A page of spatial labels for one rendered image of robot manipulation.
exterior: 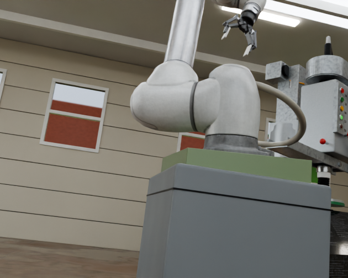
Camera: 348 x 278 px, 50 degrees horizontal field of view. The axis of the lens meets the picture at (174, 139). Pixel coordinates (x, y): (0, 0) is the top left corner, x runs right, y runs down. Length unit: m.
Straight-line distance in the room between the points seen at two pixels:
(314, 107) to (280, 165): 1.30
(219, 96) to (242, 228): 0.38
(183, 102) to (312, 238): 0.49
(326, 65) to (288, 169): 1.37
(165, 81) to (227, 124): 0.24
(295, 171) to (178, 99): 0.38
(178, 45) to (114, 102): 7.05
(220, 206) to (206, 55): 6.86
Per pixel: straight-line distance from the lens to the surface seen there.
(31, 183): 8.02
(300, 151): 1.96
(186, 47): 1.25
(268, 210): 0.92
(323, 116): 2.24
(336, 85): 2.25
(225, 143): 1.03
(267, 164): 0.99
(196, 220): 0.85
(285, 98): 1.59
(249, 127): 1.06
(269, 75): 3.29
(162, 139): 8.21
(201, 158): 0.93
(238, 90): 1.06
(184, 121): 1.10
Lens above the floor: 0.67
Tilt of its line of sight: 12 degrees up
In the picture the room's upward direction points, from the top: 7 degrees clockwise
